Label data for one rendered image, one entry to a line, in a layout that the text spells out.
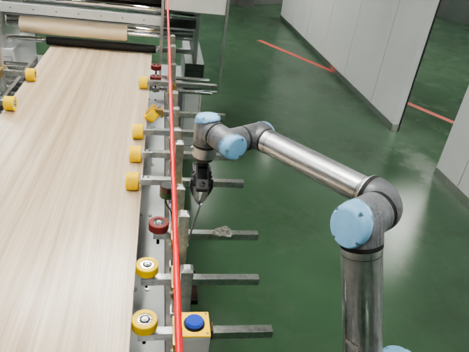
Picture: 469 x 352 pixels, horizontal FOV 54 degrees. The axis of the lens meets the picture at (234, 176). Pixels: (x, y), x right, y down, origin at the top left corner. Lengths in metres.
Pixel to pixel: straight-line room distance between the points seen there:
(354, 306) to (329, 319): 1.59
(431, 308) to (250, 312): 1.17
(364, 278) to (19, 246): 1.19
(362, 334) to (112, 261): 0.88
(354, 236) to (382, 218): 0.09
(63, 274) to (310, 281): 1.83
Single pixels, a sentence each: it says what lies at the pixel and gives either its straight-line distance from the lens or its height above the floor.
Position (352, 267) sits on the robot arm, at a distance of 1.28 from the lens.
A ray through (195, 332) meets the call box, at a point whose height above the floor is 1.22.
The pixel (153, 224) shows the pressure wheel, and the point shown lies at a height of 0.91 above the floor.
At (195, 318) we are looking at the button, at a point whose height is 1.23.
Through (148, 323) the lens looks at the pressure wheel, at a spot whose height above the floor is 0.90.
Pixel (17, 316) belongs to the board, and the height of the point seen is 0.90.
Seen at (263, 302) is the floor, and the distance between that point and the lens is 2.90.
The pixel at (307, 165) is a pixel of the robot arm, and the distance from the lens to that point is 1.49.
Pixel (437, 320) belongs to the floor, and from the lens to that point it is 3.22.
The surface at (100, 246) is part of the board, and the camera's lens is 1.79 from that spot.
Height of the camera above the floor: 2.04
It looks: 30 degrees down
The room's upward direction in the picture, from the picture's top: 8 degrees clockwise
